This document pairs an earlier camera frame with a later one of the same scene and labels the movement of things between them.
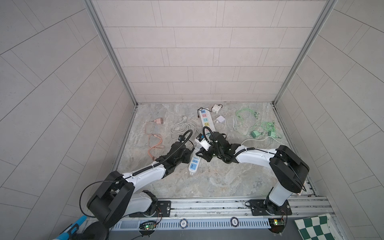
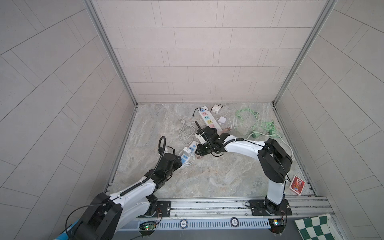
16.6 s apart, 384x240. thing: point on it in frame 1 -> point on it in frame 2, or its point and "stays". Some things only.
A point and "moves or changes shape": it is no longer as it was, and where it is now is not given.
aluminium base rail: (264, 214) stays
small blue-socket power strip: (193, 164) moves or changes shape
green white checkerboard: (318, 227) stays
